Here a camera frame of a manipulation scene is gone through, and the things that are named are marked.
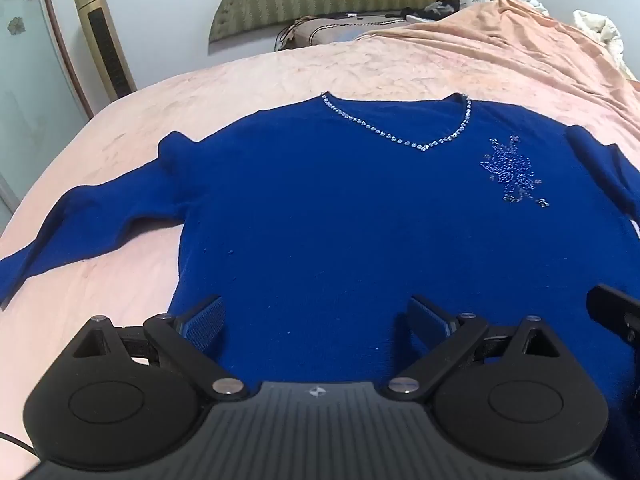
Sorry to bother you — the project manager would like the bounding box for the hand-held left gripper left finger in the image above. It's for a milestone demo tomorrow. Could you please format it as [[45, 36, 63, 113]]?
[[74, 294, 248, 404]]

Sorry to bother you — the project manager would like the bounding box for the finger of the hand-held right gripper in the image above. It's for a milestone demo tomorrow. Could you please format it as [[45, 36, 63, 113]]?
[[586, 284, 640, 347]]

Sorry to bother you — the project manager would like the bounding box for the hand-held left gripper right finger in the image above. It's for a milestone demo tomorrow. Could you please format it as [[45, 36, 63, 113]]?
[[384, 294, 569, 404]]

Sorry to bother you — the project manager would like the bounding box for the blue beaded sweater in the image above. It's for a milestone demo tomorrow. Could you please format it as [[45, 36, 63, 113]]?
[[0, 91, 640, 413]]

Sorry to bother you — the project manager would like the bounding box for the black clothes pile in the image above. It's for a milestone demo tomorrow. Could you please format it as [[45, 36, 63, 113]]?
[[400, 0, 463, 23]]

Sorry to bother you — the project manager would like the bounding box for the pink floral bed blanket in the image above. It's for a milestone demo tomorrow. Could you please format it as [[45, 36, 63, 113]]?
[[0, 34, 640, 461]]

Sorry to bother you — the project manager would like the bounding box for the orange bed sheet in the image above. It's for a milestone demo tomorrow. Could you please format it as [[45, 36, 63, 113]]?
[[359, 0, 640, 161]]

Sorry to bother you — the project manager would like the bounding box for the cream crumpled cloth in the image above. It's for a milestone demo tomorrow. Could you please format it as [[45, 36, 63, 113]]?
[[571, 9, 628, 78]]

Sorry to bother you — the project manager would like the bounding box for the frosted glass wardrobe door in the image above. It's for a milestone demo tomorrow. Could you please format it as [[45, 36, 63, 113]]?
[[0, 0, 93, 223]]

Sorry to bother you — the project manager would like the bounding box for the brown pillow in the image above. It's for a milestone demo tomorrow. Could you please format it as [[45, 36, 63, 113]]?
[[274, 12, 417, 52]]

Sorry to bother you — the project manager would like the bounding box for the gold tower fan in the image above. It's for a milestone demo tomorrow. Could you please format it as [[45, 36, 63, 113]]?
[[71, 0, 138, 104]]

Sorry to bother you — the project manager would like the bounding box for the black cable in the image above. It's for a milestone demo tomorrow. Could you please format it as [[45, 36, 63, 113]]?
[[0, 432, 40, 458]]

